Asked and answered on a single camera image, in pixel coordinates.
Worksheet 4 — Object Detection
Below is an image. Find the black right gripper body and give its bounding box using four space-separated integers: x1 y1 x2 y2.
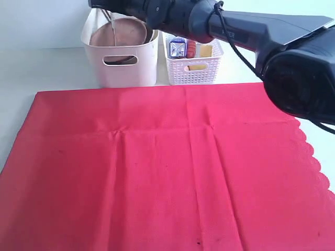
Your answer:
88 0 146 18

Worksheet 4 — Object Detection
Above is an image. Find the round wooden plate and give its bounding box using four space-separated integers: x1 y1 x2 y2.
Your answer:
90 18 147 47

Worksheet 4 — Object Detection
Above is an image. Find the silver table knife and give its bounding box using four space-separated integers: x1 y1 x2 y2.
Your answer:
109 12 117 46

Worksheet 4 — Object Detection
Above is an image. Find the white ceramic bowl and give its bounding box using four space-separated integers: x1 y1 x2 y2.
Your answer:
144 27 154 44

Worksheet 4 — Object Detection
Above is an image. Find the dark wooden chopstick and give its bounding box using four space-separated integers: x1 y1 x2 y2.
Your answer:
101 9 111 22

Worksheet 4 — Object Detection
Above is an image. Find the small milk carton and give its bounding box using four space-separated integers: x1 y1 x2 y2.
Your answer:
169 37 187 59

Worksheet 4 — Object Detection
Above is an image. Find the red sausage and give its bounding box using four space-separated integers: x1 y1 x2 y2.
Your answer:
186 40 196 59

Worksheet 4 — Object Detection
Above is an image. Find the yellow cake wedge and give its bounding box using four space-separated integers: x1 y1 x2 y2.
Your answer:
188 45 213 71

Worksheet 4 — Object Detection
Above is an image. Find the red tablecloth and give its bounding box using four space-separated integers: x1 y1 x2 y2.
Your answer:
1 83 334 250

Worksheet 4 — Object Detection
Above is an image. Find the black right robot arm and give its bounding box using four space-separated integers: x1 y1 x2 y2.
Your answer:
88 0 334 133

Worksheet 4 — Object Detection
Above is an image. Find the cream plastic storage bin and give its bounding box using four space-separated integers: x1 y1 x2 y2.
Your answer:
81 9 159 88

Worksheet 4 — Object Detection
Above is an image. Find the white perforated plastic basket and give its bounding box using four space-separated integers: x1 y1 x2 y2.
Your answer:
162 32 224 85

